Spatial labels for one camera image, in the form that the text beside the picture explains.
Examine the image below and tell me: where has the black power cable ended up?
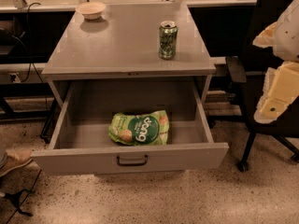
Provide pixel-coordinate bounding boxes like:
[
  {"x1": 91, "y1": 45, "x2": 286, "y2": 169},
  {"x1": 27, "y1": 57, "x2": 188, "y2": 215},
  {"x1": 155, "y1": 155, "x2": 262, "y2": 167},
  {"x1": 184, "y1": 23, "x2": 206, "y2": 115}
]
[{"x1": 10, "y1": 2, "x2": 50, "y2": 110}]

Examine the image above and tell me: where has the green rice chip bag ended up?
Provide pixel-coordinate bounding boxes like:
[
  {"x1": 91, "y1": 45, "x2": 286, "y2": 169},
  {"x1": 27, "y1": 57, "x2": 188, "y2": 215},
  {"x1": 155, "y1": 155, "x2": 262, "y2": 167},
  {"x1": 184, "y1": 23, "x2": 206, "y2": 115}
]
[{"x1": 108, "y1": 110, "x2": 170, "y2": 146}]

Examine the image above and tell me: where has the beige paper bowl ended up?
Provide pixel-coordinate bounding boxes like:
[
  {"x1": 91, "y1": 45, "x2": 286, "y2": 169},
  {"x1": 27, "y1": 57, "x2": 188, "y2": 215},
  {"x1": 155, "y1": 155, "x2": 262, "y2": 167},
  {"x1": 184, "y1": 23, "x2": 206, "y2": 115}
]
[{"x1": 76, "y1": 2, "x2": 106, "y2": 21}]

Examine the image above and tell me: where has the black office chair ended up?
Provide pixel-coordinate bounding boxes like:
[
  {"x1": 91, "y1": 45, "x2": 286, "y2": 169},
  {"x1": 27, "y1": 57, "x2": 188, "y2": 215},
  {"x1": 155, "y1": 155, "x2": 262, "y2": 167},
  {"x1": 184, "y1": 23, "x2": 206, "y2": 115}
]
[{"x1": 226, "y1": 0, "x2": 299, "y2": 172}]

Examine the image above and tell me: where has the white wall outlet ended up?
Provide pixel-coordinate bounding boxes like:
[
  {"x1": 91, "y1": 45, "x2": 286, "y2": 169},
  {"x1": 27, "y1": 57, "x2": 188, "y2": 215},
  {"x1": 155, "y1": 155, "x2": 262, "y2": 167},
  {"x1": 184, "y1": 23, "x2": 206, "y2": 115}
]
[{"x1": 9, "y1": 73, "x2": 21, "y2": 83}]

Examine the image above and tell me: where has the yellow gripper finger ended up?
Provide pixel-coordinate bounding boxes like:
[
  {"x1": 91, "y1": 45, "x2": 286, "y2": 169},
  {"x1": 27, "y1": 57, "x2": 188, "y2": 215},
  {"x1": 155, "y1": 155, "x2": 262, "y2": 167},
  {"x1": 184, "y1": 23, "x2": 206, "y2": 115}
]
[
  {"x1": 252, "y1": 22, "x2": 277, "y2": 49},
  {"x1": 254, "y1": 61, "x2": 299, "y2": 124}
]

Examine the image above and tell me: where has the black drawer handle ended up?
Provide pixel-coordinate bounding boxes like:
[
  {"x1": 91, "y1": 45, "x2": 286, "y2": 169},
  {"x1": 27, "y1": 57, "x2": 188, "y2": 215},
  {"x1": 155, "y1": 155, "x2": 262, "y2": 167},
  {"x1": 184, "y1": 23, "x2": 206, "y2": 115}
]
[{"x1": 116, "y1": 155, "x2": 148, "y2": 167}]

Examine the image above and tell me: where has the black tripod foot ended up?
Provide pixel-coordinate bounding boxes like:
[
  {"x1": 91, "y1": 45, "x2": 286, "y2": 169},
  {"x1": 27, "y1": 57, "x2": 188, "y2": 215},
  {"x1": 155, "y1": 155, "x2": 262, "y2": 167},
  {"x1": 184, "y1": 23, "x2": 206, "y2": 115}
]
[{"x1": 0, "y1": 189, "x2": 32, "y2": 217}]

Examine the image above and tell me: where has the open grey top drawer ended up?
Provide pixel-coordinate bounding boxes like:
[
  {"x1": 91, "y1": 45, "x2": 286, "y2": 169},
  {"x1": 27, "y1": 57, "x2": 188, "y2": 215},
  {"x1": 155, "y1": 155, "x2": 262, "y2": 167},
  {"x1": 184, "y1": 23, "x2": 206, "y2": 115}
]
[{"x1": 33, "y1": 78, "x2": 228, "y2": 175}]

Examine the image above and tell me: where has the tan shoe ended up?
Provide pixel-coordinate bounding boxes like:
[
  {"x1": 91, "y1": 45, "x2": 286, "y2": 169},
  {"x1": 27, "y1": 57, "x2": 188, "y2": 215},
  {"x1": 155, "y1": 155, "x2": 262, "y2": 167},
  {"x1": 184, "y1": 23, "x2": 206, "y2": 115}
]
[{"x1": 0, "y1": 149, "x2": 32, "y2": 177}]

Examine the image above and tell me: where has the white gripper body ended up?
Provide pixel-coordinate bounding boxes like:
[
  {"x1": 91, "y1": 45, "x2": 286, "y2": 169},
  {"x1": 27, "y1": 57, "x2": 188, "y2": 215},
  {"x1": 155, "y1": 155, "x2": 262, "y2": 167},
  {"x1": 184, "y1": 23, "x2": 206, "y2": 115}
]
[{"x1": 273, "y1": 0, "x2": 299, "y2": 62}]

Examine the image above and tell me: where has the grey metal cabinet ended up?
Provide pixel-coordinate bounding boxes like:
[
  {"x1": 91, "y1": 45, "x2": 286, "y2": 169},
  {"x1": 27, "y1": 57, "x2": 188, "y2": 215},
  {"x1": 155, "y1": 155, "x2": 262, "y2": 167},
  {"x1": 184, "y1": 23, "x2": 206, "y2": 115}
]
[{"x1": 43, "y1": 3, "x2": 215, "y2": 103}]

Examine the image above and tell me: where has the green soda can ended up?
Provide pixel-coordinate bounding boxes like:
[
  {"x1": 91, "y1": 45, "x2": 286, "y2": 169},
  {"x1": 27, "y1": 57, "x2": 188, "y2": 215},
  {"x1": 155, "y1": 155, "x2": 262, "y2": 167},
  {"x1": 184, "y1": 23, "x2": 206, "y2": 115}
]
[{"x1": 159, "y1": 21, "x2": 178, "y2": 60}]

